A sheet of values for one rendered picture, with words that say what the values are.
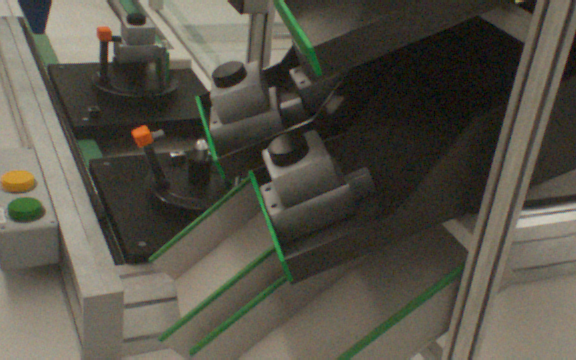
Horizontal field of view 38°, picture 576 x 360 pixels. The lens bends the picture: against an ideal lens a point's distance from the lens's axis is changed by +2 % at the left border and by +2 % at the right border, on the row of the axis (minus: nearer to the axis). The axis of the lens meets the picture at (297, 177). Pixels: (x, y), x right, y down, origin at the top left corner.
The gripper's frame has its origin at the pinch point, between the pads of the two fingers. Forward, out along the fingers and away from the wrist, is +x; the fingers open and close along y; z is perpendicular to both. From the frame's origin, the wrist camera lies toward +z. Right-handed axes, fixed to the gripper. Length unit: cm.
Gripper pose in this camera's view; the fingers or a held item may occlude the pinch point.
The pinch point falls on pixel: (36, 0)
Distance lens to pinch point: 91.2
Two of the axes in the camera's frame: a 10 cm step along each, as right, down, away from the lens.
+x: -1.2, 8.7, 4.9
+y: -3.9, -4.9, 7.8
